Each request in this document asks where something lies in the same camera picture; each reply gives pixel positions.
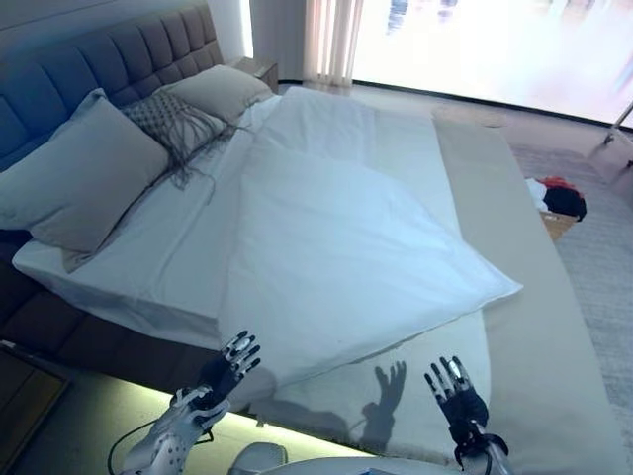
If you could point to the fringed knit cushion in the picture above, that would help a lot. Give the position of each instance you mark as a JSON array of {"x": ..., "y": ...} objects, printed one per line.
[{"x": 168, "y": 116}]

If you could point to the large beige pillow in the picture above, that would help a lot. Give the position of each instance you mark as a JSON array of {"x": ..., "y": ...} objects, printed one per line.
[{"x": 89, "y": 183}]

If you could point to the sheer pink curtain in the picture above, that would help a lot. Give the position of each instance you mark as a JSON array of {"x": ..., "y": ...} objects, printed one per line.
[{"x": 336, "y": 39}]

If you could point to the tufted upholstered headboard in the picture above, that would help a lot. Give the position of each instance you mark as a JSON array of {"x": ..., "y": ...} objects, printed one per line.
[{"x": 89, "y": 54}]

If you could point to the wooden nightstand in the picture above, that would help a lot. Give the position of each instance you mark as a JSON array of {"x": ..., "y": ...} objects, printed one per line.
[
  {"x": 259, "y": 69},
  {"x": 29, "y": 396}
]

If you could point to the red garment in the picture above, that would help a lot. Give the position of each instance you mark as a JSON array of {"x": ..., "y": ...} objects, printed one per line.
[{"x": 556, "y": 182}]

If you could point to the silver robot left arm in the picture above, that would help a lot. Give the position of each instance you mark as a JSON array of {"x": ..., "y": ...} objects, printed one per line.
[{"x": 168, "y": 440}]

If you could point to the beige knit blanket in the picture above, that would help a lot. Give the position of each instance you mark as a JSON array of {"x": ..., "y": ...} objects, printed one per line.
[{"x": 539, "y": 321}]

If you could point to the white bed sheet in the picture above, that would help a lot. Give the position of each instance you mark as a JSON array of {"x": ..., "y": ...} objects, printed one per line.
[{"x": 163, "y": 257}]

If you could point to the metal tripod stand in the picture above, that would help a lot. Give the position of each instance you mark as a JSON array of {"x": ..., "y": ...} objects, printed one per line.
[{"x": 620, "y": 123}]

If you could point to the white duvet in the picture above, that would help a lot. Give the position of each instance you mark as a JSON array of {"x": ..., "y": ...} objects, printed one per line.
[{"x": 346, "y": 247}]

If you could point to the black garment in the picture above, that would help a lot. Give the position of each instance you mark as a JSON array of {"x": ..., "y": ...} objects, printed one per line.
[{"x": 566, "y": 200}]

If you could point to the grey striped rug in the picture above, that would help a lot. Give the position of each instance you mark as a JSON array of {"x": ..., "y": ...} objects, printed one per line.
[{"x": 603, "y": 277}]

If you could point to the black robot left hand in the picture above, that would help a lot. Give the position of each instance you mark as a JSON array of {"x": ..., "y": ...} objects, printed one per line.
[{"x": 222, "y": 376}]

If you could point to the brown upholstered bed frame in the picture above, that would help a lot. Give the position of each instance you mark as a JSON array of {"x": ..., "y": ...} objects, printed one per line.
[{"x": 99, "y": 341}]

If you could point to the white garment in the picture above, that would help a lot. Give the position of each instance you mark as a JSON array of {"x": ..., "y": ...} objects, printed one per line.
[{"x": 534, "y": 193}]

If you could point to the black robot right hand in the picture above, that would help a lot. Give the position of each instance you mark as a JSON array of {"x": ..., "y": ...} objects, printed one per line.
[{"x": 462, "y": 401}]

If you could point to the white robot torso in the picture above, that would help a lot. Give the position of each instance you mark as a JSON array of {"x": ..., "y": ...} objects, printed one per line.
[{"x": 346, "y": 462}]

